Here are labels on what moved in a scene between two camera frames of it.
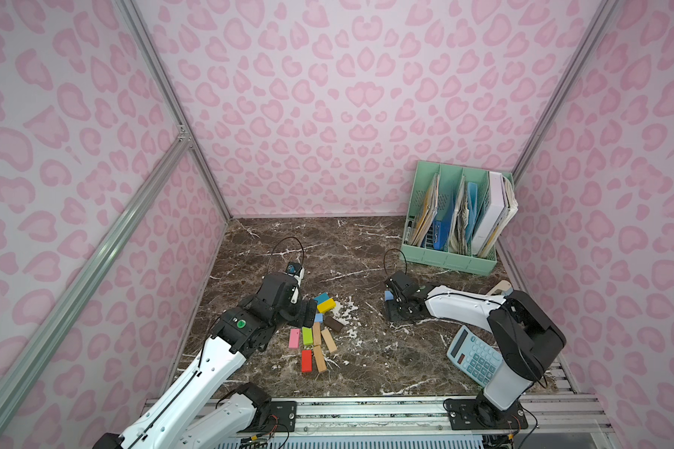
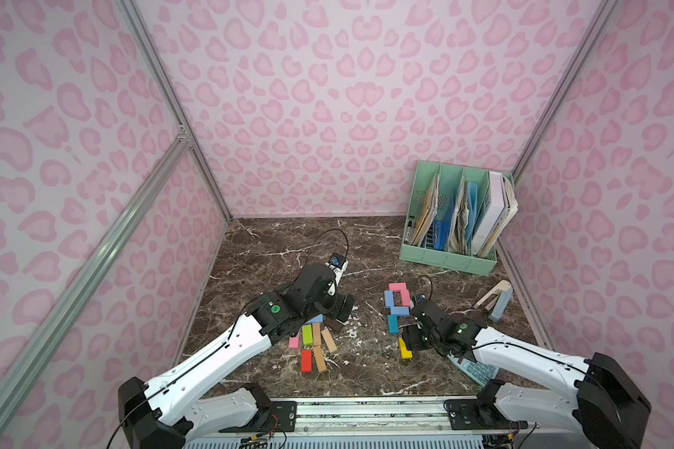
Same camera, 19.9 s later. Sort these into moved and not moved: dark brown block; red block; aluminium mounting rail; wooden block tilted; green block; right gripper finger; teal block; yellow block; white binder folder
Moved: teal block; yellow block; right gripper finger
Not moved: green block; aluminium mounting rail; red block; dark brown block; white binder folder; wooden block tilted
